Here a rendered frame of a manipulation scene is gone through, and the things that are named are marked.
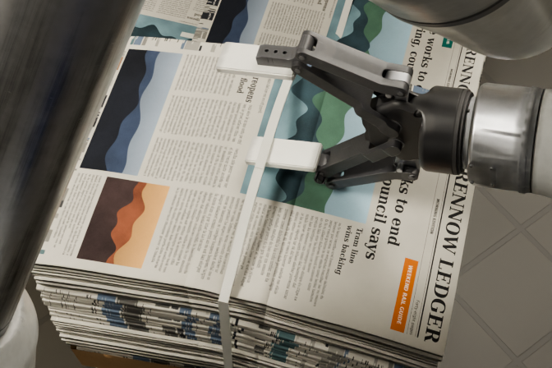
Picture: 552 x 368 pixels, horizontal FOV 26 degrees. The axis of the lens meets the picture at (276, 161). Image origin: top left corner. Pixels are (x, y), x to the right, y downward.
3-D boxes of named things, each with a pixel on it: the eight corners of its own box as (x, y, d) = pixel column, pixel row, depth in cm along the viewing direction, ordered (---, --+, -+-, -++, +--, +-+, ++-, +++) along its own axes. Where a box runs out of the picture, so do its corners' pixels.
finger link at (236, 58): (294, 81, 101) (292, 75, 100) (216, 72, 103) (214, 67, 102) (303, 54, 102) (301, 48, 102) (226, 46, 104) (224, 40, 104)
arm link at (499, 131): (529, 214, 102) (460, 205, 104) (544, 130, 107) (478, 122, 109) (530, 153, 95) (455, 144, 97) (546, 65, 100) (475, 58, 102)
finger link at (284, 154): (322, 142, 113) (323, 147, 113) (252, 135, 115) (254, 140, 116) (314, 168, 111) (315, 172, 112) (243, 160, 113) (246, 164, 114)
